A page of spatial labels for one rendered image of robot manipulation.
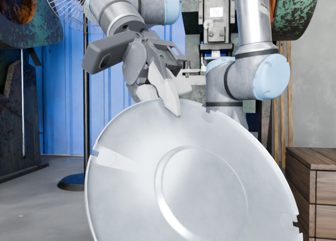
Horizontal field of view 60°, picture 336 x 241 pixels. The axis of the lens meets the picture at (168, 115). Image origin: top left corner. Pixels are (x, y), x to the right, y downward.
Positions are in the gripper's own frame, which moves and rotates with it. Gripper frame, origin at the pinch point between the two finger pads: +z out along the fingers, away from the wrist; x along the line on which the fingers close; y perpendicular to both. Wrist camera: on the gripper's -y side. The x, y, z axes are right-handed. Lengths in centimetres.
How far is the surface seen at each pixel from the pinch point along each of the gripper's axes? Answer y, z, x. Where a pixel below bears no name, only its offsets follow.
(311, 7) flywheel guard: 118, -58, -10
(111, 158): -10.3, 5.0, 2.1
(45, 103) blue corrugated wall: 72, -206, 203
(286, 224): 9.6, 19.5, 1.3
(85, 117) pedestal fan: 57, -105, 116
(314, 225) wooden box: 69, 21, 33
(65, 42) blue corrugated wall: 86, -236, 144
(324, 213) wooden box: 71, 19, 29
